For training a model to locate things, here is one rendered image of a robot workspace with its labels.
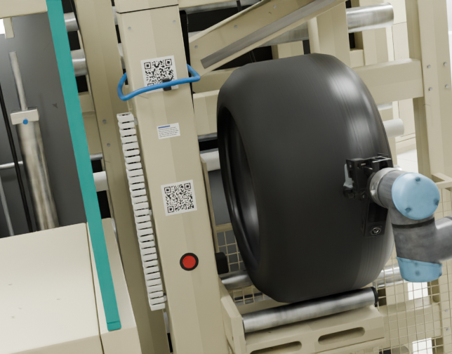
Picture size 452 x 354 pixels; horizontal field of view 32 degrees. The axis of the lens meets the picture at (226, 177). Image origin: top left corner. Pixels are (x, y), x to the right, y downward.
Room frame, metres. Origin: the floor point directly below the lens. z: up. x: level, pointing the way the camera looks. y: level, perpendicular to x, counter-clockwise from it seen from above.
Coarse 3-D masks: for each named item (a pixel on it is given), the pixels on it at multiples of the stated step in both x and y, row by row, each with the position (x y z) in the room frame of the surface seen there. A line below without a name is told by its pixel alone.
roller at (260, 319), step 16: (368, 288) 1.80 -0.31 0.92; (288, 304) 1.77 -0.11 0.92; (304, 304) 1.77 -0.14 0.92; (320, 304) 1.77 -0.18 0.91; (336, 304) 1.77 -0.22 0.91; (352, 304) 1.77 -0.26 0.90; (368, 304) 1.78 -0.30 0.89; (256, 320) 1.74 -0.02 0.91; (272, 320) 1.74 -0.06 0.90; (288, 320) 1.75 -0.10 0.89
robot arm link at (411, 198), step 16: (384, 176) 1.38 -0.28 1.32; (400, 176) 1.32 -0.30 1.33; (416, 176) 1.29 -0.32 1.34; (384, 192) 1.35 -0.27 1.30; (400, 192) 1.28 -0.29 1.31; (416, 192) 1.28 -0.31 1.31; (432, 192) 1.28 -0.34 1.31; (400, 208) 1.29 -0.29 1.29; (416, 208) 1.28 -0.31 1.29; (432, 208) 1.28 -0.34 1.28; (400, 224) 1.30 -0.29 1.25
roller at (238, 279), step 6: (240, 270) 2.04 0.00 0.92; (222, 276) 2.02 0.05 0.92; (228, 276) 2.02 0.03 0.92; (234, 276) 2.02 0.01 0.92; (240, 276) 2.02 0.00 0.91; (246, 276) 2.02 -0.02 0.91; (222, 282) 2.01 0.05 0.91; (228, 282) 2.01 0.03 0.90; (234, 282) 2.01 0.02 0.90; (240, 282) 2.01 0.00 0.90; (246, 282) 2.02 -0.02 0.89; (252, 282) 2.02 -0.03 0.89; (228, 288) 2.01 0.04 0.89; (234, 288) 2.02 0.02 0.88
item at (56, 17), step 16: (48, 0) 0.99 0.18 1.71; (48, 16) 0.99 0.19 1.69; (64, 32) 0.99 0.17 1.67; (64, 48) 0.99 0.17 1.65; (64, 64) 0.99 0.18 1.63; (64, 80) 0.99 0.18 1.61; (64, 96) 0.99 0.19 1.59; (80, 112) 0.99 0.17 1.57; (80, 128) 0.99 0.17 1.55; (80, 144) 0.99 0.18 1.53; (80, 160) 0.99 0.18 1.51; (80, 176) 0.99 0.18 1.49; (96, 208) 0.99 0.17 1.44; (96, 224) 0.99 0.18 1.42; (96, 240) 0.99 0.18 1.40; (96, 256) 0.99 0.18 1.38; (112, 288) 0.99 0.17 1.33; (112, 304) 0.99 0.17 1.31; (112, 320) 0.99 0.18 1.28
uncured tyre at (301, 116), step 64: (256, 64) 1.89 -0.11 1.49; (320, 64) 1.84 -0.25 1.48; (256, 128) 1.71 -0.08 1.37; (320, 128) 1.68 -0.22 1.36; (384, 128) 1.73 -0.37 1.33; (256, 192) 1.69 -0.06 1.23; (320, 192) 1.63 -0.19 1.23; (256, 256) 2.03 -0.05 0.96; (320, 256) 1.64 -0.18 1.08; (384, 256) 1.70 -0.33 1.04
